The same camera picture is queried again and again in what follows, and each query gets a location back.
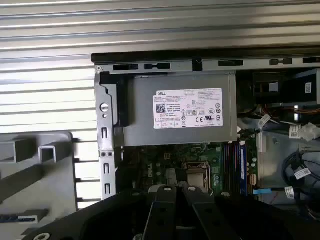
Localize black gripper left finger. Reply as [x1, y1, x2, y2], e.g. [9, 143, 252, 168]
[22, 168, 178, 240]

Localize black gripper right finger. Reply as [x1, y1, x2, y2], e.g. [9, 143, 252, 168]
[177, 172, 320, 240]

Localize blue RAM stick white label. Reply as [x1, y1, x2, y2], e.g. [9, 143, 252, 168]
[239, 143, 249, 196]

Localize silver CPU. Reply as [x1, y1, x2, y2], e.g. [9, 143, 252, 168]
[186, 172, 206, 188]

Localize metal CPU socket cover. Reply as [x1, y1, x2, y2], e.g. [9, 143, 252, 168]
[181, 161, 211, 193]

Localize green motherboard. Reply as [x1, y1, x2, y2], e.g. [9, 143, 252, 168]
[114, 143, 258, 198]

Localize grey power supply unit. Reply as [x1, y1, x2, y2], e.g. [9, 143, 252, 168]
[117, 72, 238, 147]

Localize grey parts rack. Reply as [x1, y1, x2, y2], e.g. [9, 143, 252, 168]
[0, 131, 79, 240]

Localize black open PC case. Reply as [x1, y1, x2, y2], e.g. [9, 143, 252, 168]
[91, 47, 320, 222]

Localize black wire with blue tab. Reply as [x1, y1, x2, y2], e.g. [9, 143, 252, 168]
[252, 188, 273, 196]

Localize small white cable label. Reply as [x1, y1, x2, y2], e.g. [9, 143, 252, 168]
[284, 185, 296, 200]

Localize black looped cables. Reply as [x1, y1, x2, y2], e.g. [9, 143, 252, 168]
[281, 149, 320, 219]

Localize wide white cable label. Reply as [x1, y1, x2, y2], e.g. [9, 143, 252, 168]
[293, 168, 313, 180]

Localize coloured power wire bundle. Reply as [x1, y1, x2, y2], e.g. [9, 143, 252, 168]
[237, 103, 320, 126]

